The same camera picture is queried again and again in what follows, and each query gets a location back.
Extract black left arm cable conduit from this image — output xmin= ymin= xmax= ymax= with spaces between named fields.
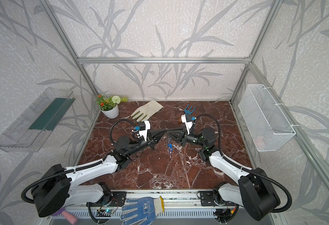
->
xmin=20 ymin=118 xmax=138 ymax=204

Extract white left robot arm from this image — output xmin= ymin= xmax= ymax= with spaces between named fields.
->
xmin=29 ymin=130 xmax=166 ymax=218

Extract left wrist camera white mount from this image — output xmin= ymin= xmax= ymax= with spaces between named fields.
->
xmin=134 ymin=121 xmax=151 ymax=141

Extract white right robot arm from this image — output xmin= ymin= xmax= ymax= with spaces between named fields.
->
xmin=167 ymin=128 xmax=281 ymax=221

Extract clear plastic wall shelf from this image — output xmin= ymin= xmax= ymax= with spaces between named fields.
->
xmin=0 ymin=88 xmax=75 ymax=152

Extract artificial green plant with flowers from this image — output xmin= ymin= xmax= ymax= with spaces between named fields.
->
xmin=96 ymin=95 xmax=128 ymax=111

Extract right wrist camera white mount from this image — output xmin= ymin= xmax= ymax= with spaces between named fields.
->
xmin=181 ymin=114 xmax=196 ymax=135

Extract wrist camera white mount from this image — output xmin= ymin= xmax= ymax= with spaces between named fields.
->
xmin=181 ymin=114 xmax=196 ymax=135
xmin=134 ymin=121 xmax=151 ymax=141

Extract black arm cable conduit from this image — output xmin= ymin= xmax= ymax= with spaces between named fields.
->
xmin=20 ymin=118 xmax=138 ymax=204
xmin=195 ymin=113 xmax=292 ymax=213

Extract white flower pot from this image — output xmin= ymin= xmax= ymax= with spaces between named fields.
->
xmin=101 ymin=105 xmax=119 ymax=119

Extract blue garden hand fork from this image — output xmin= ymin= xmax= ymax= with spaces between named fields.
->
xmin=179 ymin=105 xmax=196 ymax=123

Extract blue dotted work glove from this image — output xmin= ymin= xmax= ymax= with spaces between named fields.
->
xmin=120 ymin=196 xmax=165 ymax=225

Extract cream green gardening glove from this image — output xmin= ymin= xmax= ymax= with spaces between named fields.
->
xmin=131 ymin=100 xmax=163 ymax=122

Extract white wire mesh basket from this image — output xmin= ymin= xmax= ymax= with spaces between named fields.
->
xmin=239 ymin=84 xmax=296 ymax=152

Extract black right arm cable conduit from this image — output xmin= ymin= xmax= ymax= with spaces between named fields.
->
xmin=195 ymin=113 xmax=292 ymax=213

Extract pink object at front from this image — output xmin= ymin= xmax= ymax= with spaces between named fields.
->
xmin=52 ymin=208 xmax=78 ymax=225

